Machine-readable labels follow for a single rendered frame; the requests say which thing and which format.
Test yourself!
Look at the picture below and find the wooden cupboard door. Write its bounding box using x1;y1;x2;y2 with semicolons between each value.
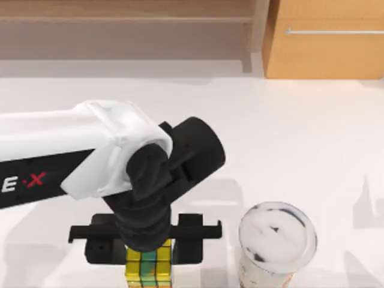
266;0;384;80

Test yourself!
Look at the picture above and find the multicoloured puzzle cube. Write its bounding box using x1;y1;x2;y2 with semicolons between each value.
125;238;175;288

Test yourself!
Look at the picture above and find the wooden cupboard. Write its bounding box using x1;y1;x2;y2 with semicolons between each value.
260;0;384;80

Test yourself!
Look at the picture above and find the wooden open shelf unit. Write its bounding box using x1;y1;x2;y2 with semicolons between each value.
0;0;262;74

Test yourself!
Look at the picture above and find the clear plastic cup with lid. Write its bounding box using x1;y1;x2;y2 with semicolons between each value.
238;201;319;288

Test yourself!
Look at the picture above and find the long metal handle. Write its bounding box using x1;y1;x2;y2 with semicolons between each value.
284;27;384;35

